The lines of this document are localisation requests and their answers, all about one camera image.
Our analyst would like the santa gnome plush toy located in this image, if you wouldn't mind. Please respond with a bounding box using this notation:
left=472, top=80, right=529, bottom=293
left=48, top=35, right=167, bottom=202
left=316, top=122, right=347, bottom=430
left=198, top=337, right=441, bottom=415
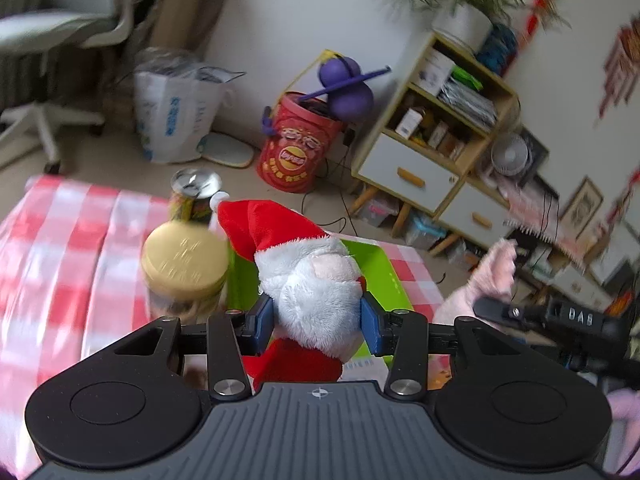
left=216, top=200, right=367, bottom=390

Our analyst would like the pink bunny plush toy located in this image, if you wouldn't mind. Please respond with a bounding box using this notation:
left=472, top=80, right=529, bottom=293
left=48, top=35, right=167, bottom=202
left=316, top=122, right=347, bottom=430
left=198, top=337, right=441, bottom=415
left=433, top=238, right=516, bottom=325

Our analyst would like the green plastic tray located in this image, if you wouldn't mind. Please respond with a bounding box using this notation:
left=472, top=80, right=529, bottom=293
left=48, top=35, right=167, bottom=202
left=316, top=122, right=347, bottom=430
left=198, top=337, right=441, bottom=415
left=224, top=236, right=412, bottom=362

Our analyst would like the gold lid cookie jar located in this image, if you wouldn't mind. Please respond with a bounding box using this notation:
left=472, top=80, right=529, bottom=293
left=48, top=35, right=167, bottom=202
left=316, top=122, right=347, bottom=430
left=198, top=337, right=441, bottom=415
left=141, top=221, right=229, bottom=324

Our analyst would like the framed picture on floor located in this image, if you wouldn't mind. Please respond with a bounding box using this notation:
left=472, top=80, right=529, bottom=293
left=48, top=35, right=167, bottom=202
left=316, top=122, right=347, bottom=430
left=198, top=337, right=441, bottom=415
left=560, top=177, right=603, bottom=240

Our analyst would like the yellow black drink can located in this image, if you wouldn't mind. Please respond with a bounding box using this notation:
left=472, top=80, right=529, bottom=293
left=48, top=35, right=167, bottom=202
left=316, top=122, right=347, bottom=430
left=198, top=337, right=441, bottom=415
left=169, top=168, right=221, bottom=226

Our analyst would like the red white checkered tablecloth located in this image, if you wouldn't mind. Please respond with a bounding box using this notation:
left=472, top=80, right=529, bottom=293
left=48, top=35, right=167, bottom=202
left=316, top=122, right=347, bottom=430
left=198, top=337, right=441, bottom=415
left=0, top=174, right=446, bottom=479

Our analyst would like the white bathroom scale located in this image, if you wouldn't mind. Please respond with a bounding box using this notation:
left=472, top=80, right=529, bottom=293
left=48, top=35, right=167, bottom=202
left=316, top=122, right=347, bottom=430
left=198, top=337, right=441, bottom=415
left=198, top=132, right=255, bottom=169

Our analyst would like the red snack bucket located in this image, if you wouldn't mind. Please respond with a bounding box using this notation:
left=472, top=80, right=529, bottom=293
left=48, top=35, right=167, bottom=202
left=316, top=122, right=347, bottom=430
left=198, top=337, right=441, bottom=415
left=257, top=91, right=346, bottom=193

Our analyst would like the white wooden shelf cabinet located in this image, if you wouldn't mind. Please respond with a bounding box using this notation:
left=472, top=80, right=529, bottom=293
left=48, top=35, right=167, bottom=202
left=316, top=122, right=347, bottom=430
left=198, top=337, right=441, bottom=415
left=349, top=32, right=518, bottom=255

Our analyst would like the small white desk fan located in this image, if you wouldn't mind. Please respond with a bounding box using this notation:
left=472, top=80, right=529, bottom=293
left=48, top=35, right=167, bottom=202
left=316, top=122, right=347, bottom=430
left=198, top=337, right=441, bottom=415
left=490, top=134, right=529, bottom=177

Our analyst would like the white plastic shopping bag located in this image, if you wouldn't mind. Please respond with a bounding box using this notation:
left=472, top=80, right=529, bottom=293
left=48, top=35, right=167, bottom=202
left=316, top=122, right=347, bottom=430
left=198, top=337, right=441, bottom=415
left=134, top=47, right=245, bottom=165

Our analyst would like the purple hopper ball toy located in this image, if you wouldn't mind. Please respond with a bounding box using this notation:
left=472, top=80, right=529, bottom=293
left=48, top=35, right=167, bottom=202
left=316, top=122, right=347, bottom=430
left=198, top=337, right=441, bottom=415
left=297, top=54, right=392, bottom=122

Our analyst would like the grey white office chair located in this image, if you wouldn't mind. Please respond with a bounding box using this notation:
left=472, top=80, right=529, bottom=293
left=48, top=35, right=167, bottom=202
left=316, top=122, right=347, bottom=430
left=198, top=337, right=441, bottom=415
left=1, top=0, right=134, bottom=174

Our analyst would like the red hanging wall ornament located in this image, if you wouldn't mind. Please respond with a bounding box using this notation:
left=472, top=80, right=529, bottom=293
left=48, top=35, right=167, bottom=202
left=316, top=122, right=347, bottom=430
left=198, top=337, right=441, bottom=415
left=597, top=14, right=640, bottom=122

